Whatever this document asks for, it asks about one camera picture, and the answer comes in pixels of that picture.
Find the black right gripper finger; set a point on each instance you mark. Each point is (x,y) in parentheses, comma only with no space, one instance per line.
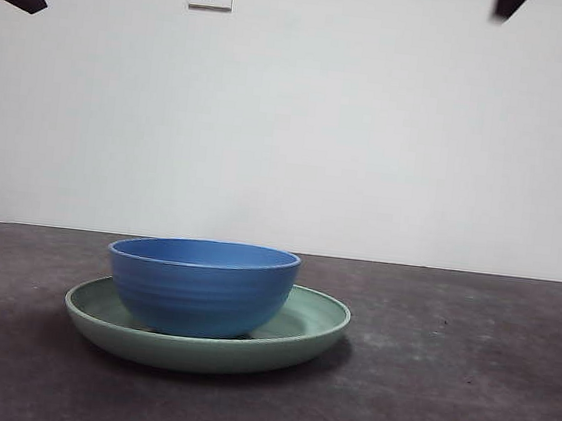
(510,3)

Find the blue bowl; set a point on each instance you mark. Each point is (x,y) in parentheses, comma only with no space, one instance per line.
(197,292)

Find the green round plate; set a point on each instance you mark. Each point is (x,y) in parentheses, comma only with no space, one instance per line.
(195,355)

